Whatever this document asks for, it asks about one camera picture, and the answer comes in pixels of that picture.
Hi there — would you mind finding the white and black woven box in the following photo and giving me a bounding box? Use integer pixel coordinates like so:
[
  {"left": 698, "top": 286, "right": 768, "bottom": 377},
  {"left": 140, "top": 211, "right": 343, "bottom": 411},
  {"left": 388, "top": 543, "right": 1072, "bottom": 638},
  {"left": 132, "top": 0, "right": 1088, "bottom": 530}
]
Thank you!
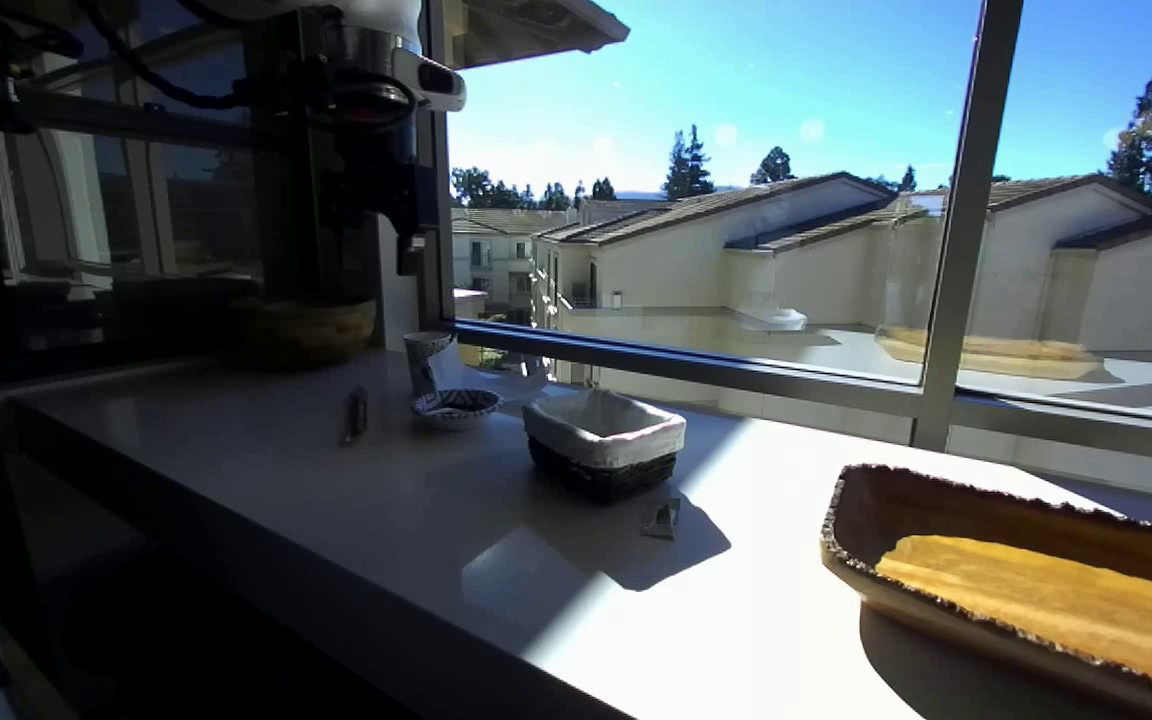
[{"left": 525, "top": 388, "right": 687, "bottom": 502}]

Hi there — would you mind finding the small blue patterned bowl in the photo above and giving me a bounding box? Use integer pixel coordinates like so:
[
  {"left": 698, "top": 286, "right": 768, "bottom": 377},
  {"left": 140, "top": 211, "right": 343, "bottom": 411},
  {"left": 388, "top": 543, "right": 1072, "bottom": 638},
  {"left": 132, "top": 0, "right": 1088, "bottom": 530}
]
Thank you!
[{"left": 413, "top": 388, "right": 501, "bottom": 429}]

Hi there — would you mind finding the round wooden bowl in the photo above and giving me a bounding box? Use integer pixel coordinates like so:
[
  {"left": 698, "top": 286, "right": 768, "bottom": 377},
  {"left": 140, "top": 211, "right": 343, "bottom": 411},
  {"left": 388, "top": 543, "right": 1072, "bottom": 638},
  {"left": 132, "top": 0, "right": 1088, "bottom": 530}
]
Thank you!
[{"left": 235, "top": 300, "right": 378, "bottom": 367}]

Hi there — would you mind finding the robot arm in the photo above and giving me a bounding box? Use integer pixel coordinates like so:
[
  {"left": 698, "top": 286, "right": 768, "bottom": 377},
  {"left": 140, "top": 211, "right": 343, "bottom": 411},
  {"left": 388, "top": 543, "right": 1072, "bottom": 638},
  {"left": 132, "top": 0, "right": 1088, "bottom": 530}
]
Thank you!
[{"left": 76, "top": 0, "right": 465, "bottom": 303}]

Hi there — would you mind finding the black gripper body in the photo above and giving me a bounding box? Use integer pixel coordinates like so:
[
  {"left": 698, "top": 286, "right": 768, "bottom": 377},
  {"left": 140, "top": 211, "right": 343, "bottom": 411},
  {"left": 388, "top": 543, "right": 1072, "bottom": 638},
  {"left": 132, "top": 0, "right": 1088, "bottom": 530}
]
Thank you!
[{"left": 379, "top": 126, "right": 442, "bottom": 277}]

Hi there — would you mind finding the small clear wrapper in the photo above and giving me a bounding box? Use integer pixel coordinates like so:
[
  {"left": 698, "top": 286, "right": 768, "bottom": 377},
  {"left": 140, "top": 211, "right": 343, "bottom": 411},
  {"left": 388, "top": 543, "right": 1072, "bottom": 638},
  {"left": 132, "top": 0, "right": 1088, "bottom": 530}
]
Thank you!
[{"left": 644, "top": 502, "right": 679, "bottom": 542}]

